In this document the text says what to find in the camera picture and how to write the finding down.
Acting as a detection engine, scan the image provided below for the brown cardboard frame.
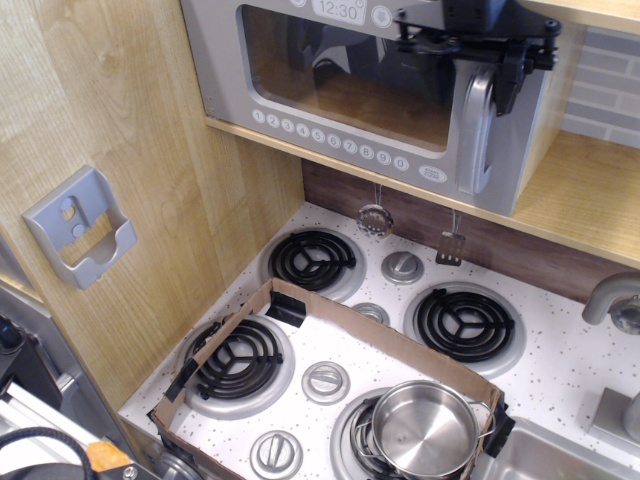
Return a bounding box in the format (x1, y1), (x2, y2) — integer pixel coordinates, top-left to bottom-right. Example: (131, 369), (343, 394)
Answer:
(149, 279), (503, 479)

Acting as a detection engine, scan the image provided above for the hanging metal strainer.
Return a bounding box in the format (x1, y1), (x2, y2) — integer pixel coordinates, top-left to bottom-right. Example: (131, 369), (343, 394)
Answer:
(356, 184), (395, 239)

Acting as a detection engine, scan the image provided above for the black burner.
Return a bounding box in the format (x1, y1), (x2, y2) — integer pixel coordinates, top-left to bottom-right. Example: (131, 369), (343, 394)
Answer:
(266, 230), (358, 292)
(411, 287), (515, 363)
(348, 395), (400, 479)
(196, 319), (286, 401)

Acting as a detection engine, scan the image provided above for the back silver stove knob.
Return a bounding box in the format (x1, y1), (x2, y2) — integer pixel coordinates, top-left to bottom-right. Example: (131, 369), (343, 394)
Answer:
(381, 251), (424, 285)

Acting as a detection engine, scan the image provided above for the grey toy faucet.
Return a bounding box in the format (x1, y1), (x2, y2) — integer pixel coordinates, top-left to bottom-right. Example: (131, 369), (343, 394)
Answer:
(582, 272), (639, 335)

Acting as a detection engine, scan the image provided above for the grey faucet handle base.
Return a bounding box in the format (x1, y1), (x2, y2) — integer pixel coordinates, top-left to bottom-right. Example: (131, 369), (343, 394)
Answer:
(589, 388), (639, 456)

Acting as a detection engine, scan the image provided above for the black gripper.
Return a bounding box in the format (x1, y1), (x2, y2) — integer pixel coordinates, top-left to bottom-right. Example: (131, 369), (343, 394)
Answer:
(394, 1), (561, 116)

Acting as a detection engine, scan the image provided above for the silver stove knob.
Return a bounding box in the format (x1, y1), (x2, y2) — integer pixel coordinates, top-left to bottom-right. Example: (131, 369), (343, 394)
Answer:
(381, 251), (424, 285)
(352, 302), (390, 326)
(250, 430), (303, 480)
(301, 361), (351, 405)

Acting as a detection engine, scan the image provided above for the wooden shelf board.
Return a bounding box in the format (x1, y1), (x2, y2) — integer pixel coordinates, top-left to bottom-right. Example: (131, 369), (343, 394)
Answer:
(204, 117), (639, 268)

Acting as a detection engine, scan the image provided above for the stainless steel pot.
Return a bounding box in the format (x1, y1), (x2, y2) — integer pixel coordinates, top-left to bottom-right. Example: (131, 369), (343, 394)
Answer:
(371, 380), (495, 479)

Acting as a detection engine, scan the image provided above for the silver toy microwave door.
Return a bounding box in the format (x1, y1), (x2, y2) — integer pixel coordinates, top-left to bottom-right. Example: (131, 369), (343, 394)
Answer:
(179, 0), (559, 218)

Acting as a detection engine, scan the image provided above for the hanging metal spatula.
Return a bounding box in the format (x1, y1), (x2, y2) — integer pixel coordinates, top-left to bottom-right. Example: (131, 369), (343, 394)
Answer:
(435, 210), (466, 267)

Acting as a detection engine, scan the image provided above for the back right black burner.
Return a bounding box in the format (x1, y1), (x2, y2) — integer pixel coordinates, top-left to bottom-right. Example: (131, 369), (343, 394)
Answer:
(411, 287), (515, 363)

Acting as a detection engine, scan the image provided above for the back left black burner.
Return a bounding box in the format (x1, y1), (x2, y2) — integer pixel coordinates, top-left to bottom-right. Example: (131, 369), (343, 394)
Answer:
(266, 230), (358, 292)

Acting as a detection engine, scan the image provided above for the centre silver stove knob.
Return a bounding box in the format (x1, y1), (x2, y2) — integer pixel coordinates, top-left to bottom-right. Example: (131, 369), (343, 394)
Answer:
(301, 361), (351, 405)

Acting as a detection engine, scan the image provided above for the front silver stove knob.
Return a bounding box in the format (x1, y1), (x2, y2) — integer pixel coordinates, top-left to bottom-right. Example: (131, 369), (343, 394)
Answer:
(250, 430), (303, 480)

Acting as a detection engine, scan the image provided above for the stainless steel sink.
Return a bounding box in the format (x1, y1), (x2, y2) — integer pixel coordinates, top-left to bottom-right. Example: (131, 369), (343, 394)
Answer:
(471, 417), (639, 480)

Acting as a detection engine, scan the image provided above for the silver microwave door handle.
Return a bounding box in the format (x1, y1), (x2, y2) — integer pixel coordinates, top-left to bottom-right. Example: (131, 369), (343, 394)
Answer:
(456, 67), (496, 195)

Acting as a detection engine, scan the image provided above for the middle silver stove knob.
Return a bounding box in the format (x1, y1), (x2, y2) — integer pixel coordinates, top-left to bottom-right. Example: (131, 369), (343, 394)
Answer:
(352, 302), (390, 326)

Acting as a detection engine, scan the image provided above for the front left black burner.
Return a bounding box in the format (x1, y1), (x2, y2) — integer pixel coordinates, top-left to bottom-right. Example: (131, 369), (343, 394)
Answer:
(196, 319), (286, 401)

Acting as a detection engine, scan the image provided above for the grey wall phone holder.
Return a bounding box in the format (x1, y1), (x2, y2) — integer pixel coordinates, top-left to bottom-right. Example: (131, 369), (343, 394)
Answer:
(22, 165), (137, 290)

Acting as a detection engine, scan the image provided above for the front right black burner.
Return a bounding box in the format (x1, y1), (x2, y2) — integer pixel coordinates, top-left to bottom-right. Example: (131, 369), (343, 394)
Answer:
(348, 395), (400, 479)

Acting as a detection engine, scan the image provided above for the black braided cable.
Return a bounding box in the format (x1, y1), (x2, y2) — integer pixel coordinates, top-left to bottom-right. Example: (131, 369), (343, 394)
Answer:
(0, 424), (94, 480)

